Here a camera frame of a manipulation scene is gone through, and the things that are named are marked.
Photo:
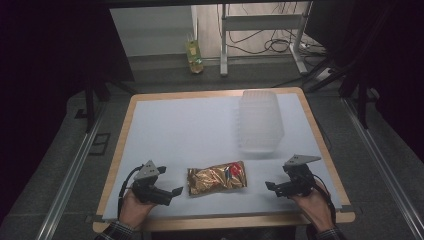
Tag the yellow drink bottle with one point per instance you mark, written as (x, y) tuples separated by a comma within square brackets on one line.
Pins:
[(194, 55)]

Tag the clear plastic basket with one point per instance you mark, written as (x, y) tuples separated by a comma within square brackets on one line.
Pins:
[(260, 123)]

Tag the person's right hand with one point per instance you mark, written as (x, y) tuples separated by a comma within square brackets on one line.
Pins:
[(315, 208)]

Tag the white metal desk frame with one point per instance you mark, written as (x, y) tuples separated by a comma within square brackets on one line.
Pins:
[(260, 22)]

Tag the dark curtain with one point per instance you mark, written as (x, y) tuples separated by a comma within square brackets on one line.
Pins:
[(50, 66), (383, 50)]

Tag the metal floor rail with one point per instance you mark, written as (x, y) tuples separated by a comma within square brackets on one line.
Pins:
[(68, 181), (383, 166)]

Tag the golden snack packet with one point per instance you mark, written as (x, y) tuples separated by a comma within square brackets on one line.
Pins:
[(216, 178)]

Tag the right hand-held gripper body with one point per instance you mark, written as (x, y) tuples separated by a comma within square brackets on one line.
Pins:
[(298, 181)]

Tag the wooden table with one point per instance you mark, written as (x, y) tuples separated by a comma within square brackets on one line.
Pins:
[(115, 146)]

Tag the black metal stand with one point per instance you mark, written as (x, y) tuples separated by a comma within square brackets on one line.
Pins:
[(91, 103), (361, 100)]

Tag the white table mat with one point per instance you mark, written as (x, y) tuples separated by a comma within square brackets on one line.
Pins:
[(200, 133)]

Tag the person's left hand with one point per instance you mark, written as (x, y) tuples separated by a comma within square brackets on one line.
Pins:
[(135, 211)]

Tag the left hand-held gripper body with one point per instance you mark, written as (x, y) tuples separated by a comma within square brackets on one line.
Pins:
[(150, 191)]

